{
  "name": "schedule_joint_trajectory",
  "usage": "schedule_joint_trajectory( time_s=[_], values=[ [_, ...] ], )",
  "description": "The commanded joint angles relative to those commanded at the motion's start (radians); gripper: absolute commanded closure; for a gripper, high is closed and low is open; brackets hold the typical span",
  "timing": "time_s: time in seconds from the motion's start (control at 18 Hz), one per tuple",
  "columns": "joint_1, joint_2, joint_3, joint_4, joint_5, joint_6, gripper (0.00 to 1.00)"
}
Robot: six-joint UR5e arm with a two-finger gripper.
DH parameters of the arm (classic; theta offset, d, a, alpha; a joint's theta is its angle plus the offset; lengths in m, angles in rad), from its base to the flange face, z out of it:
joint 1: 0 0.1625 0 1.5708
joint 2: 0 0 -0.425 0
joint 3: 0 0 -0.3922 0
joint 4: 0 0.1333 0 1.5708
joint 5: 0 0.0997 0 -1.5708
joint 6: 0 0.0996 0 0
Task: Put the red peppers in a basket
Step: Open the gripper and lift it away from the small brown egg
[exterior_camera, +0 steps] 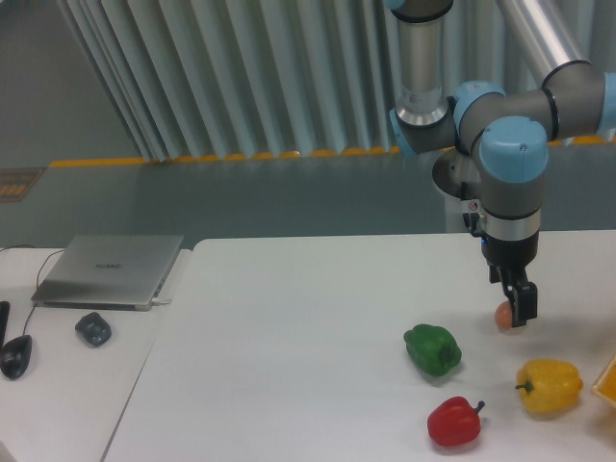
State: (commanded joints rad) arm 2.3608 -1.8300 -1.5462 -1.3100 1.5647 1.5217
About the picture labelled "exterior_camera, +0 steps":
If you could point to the white usb plug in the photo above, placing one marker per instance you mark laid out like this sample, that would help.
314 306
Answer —
160 302

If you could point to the silver laptop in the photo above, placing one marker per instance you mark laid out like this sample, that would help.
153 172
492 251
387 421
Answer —
109 272

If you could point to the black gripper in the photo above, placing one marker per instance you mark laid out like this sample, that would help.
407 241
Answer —
507 261

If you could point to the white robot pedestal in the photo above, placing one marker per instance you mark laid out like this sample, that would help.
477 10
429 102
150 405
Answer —
457 180

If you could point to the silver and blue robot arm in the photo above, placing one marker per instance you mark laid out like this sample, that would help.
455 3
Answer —
505 136

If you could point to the green bell pepper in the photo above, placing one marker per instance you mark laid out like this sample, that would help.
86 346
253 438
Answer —
432 348

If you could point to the red bell pepper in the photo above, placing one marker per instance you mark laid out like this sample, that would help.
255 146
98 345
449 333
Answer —
454 422

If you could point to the black cylindrical object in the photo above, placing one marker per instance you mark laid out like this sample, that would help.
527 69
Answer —
5 309

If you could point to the dark grey small device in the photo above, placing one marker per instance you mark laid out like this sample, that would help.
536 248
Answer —
93 329

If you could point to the brown egg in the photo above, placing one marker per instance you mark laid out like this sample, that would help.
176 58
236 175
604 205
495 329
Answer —
503 317

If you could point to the black computer mouse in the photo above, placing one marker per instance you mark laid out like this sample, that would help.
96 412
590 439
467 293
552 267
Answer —
15 356

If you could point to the yellow bell pepper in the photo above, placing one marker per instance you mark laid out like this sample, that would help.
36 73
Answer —
548 386

